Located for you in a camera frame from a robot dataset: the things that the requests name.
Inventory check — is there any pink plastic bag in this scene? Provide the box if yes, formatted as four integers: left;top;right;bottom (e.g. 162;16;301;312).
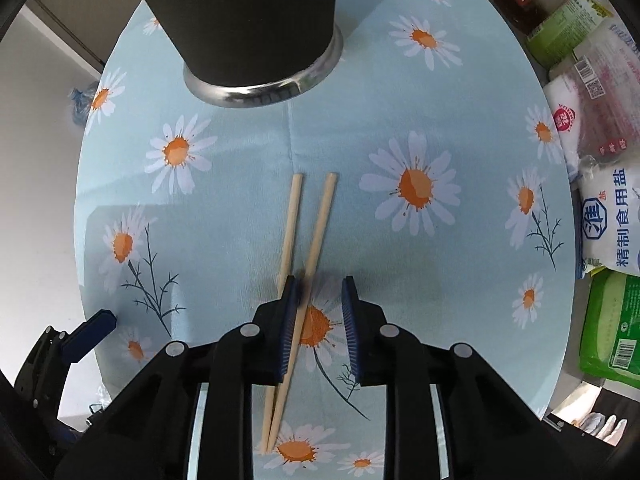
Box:
572;20;640;163

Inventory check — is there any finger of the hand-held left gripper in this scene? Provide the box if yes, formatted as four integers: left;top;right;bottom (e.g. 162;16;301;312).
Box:
20;309;118;402

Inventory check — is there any green bag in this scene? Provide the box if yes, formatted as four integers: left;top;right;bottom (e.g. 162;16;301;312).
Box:
579;270;640;387

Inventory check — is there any black utensil holder cup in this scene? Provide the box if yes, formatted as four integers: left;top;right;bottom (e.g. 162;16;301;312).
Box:
120;0;346;108

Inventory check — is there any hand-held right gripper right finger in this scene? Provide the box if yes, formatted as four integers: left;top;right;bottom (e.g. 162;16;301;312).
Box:
341;275;601;480

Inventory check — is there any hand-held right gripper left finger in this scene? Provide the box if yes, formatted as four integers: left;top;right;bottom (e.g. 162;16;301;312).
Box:
52;275;303;480

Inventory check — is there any white bag red logo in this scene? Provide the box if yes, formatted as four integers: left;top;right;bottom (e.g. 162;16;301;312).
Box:
542;77;587;182

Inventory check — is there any blue printed bag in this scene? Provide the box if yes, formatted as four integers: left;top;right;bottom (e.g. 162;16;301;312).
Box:
575;155;640;279

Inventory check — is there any light wooden chopstick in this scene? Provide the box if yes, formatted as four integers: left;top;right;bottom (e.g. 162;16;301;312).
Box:
257;173;304;456
266;172;339;456

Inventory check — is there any blue daisy print tablecloth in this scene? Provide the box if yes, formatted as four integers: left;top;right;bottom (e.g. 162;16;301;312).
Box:
74;0;576;480

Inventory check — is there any green label packet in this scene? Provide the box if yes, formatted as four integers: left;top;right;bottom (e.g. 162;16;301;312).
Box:
525;0;613;68

